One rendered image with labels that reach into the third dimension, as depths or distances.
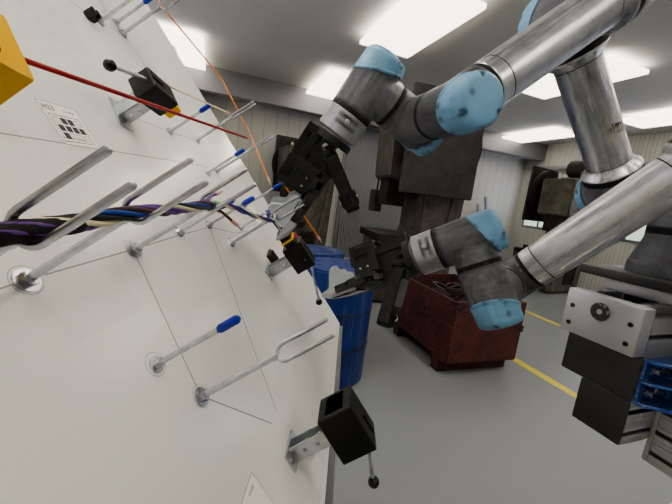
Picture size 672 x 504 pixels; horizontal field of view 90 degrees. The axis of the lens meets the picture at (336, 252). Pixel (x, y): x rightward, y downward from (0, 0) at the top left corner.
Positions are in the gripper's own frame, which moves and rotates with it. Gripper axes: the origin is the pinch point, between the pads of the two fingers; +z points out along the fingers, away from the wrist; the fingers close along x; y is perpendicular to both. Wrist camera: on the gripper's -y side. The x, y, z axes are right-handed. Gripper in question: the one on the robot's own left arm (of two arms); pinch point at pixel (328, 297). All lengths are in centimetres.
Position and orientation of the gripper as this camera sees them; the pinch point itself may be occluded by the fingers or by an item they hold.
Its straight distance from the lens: 71.0
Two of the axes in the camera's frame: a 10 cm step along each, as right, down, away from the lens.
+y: -1.9, -9.2, 3.4
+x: -5.1, -2.0, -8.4
